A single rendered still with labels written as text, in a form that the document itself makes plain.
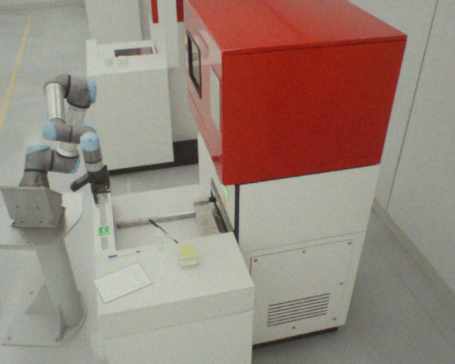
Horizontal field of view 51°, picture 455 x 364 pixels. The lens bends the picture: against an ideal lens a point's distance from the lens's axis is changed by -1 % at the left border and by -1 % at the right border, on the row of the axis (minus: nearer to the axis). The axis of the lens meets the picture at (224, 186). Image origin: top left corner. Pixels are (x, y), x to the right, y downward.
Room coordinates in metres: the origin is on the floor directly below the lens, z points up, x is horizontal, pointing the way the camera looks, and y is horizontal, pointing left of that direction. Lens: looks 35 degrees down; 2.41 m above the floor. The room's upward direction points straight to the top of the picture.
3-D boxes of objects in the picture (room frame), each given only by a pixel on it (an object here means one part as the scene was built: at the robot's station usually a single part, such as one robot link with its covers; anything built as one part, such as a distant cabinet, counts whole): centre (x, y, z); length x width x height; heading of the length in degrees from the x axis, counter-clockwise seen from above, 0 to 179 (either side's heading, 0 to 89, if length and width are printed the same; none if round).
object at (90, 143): (1.68, 0.55, 1.41); 0.09 x 0.08 x 0.11; 20
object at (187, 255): (1.47, 0.16, 1.00); 0.07 x 0.07 x 0.07; 16
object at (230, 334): (1.72, 0.30, 0.41); 0.97 x 0.64 x 0.82; 14
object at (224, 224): (1.89, 0.02, 0.89); 0.44 x 0.02 x 0.10; 14
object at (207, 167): (2.07, 0.05, 1.02); 0.82 x 0.03 x 0.40; 14
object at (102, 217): (1.80, 0.59, 0.89); 0.55 x 0.09 x 0.14; 14
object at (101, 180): (1.68, 0.54, 1.25); 0.09 x 0.08 x 0.12; 104
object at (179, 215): (1.93, 0.31, 0.84); 0.50 x 0.02 x 0.03; 104
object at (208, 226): (1.84, 0.09, 0.87); 0.36 x 0.08 x 0.03; 14
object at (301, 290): (2.15, -0.28, 0.41); 0.82 x 0.71 x 0.82; 14
